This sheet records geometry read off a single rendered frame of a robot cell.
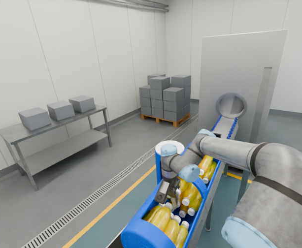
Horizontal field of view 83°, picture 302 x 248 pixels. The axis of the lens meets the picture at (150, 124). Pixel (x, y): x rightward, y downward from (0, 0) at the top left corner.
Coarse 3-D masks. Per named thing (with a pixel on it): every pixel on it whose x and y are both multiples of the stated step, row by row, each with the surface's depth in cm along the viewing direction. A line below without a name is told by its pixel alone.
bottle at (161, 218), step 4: (160, 208) 85; (164, 208) 84; (168, 208) 86; (156, 212) 84; (160, 212) 82; (164, 212) 82; (168, 212) 83; (156, 216) 80; (160, 216) 80; (164, 216) 80; (168, 216) 82; (152, 220) 79; (156, 220) 78; (160, 220) 78; (164, 220) 79; (168, 220) 81; (156, 224) 76; (160, 224) 77; (164, 224) 78; (160, 228) 76; (164, 228) 78
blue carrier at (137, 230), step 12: (216, 168) 120; (156, 192) 91; (204, 192) 98; (144, 204) 87; (156, 204) 106; (192, 216) 101; (132, 228) 73; (144, 228) 71; (156, 228) 71; (192, 228) 82; (132, 240) 74; (144, 240) 69; (156, 240) 68; (168, 240) 69
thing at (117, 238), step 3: (126, 225) 188; (120, 234) 179; (117, 237) 177; (120, 237) 176; (114, 240) 174; (117, 240) 174; (120, 240) 174; (111, 243) 172; (114, 243) 171; (117, 243) 171; (120, 243) 171; (108, 246) 169; (111, 246) 169; (114, 246) 169; (117, 246) 169; (120, 246) 168
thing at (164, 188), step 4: (164, 180) 81; (160, 184) 81; (164, 184) 80; (168, 184) 79; (160, 188) 79; (164, 188) 79; (168, 188) 79; (160, 192) 78; (164, 192) 78; (156, 196) 78; (160, 196) 77; (164, 196) 77; (156, 200) 77; (160, 200) 76; (164, 200) 76
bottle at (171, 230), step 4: (172, 220) 84; (176, 220) 85; (168, 224) 81; (172, 224) 81; (176, 224) 82; (168, 228) 79; (172, 228) 80; (176, 228) 80; (164, 232) 78; (168, 232) 78; (172, 232) 78; (176, 232) 79; (168, 236) 76; (172, 236) 77; (176, 236) 79; (172, 240) 76
